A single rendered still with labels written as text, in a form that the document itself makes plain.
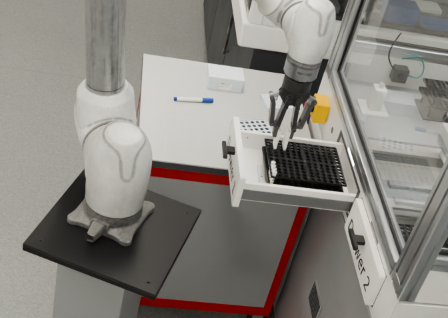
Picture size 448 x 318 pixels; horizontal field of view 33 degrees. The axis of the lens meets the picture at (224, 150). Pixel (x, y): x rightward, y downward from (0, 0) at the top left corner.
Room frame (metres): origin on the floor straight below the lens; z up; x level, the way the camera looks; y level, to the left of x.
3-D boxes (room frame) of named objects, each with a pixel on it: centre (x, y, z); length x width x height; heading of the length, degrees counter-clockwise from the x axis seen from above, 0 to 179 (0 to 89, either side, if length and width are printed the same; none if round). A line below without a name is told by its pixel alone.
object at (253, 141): (1.77, -0.24, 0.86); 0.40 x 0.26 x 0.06; 102
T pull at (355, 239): (1.48, -0.39, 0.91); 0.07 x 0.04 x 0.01; 12
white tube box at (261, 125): (2.02, -0.07, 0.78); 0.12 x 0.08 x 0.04; 118
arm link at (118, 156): (1.49, 0.25, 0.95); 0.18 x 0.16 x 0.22; 26
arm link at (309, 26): (1.72, -0.13, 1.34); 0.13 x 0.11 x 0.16; 26
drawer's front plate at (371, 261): (1.48, -0.42, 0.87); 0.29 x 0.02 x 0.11; 12
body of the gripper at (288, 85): (1.71, -0.14, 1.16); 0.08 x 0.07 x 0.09; 102
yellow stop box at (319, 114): (2.11, -0.27, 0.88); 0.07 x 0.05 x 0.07; 12
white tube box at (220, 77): (2.30, 0.06, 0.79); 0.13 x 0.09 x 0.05; 103
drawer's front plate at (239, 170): (1.72, -0.04, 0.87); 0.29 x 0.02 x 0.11; 12
